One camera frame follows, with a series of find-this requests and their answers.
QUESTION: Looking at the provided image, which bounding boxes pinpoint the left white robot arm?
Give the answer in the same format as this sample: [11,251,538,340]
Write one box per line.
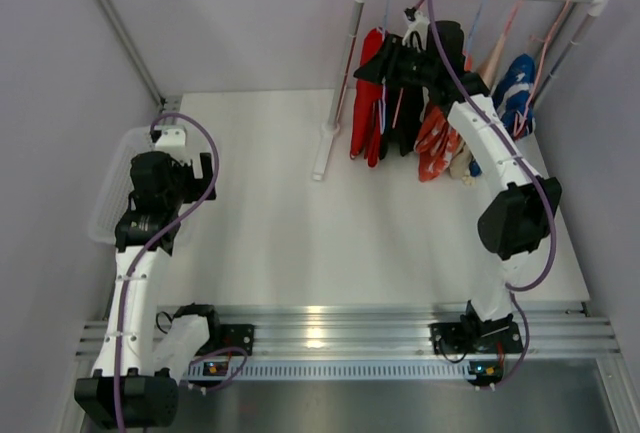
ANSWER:
[74,151,221,432]

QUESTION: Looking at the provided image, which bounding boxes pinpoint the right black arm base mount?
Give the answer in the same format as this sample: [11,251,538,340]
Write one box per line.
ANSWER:
[430,321,524,357]

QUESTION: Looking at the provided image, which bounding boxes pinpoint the white plastic basket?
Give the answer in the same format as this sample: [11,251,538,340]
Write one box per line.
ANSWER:
[88,125,197,247]

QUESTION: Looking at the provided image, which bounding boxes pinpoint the pink hanger of black trousers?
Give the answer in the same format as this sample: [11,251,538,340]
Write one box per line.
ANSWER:
[392,88,404,130]

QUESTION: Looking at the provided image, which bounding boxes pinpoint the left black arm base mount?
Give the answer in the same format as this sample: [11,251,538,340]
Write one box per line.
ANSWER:
[197,323,256,356]

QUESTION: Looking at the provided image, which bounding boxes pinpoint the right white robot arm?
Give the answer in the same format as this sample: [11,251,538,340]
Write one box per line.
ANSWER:
[354,20,562,363]

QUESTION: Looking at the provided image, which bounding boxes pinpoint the pink hanger of blue garment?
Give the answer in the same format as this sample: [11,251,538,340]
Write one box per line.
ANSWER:
[512,0,571,139]

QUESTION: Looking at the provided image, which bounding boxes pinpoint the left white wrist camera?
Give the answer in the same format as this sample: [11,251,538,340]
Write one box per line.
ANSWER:
[151,125,187,152]

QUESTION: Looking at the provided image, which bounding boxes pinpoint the blue wire hanger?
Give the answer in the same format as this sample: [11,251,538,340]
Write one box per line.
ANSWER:
[379,0,391,135]
[465,0,487,68]

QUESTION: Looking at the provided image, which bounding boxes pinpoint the beige garment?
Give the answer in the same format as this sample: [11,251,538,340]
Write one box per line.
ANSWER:
[448,33,506,186]

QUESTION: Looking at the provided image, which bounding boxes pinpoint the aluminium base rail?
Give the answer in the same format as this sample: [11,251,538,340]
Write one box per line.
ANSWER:
[76,307,621,389]

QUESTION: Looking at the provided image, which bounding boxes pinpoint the red trousers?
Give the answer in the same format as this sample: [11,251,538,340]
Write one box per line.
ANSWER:
[349,27,389,169]

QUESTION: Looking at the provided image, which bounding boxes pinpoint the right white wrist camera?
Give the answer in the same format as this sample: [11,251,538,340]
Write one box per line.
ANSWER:
[402,7,430,51]

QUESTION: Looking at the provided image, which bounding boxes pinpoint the pink hanger of beige garment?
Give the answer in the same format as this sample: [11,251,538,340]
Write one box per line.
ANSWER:
[500,0,524,49]

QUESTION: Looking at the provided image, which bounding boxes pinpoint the black trousers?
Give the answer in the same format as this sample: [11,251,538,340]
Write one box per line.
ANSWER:
[379,86,425,161]

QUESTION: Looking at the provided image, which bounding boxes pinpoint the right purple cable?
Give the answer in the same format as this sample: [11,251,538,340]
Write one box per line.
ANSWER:
[421,0,557,390]

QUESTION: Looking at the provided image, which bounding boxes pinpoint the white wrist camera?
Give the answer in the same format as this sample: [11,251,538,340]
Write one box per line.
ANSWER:
[402,7,430,51]
[151,125,187,152]

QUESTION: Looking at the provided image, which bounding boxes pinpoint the orange patterned garment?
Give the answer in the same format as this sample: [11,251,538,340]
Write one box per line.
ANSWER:
[414,101,461,182]

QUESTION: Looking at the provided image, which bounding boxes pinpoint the blue white patterned garment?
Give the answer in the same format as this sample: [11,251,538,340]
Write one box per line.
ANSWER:
[469,53,537,177]

